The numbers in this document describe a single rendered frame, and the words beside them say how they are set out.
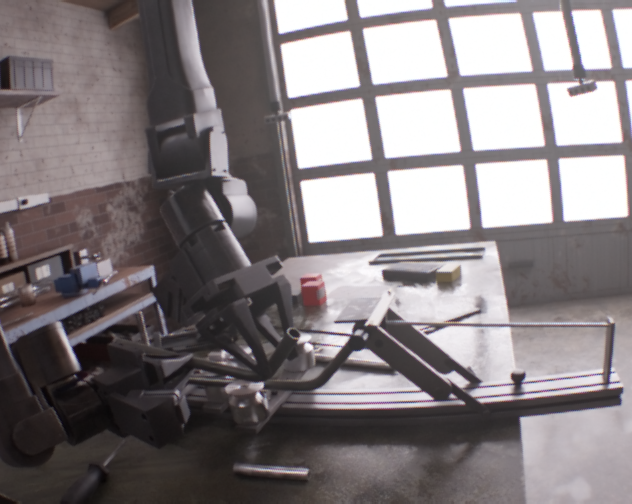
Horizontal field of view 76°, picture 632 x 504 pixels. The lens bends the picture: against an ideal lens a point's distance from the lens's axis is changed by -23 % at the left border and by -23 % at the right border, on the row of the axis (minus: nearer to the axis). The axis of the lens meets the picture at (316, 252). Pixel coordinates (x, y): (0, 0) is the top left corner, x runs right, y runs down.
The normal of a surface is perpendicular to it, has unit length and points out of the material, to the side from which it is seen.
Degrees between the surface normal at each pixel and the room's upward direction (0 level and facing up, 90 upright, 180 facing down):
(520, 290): 90
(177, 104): 97
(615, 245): 90
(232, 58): 90
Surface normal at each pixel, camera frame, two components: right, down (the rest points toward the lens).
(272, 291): -0.59, 0.18
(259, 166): -0.30, 0.22
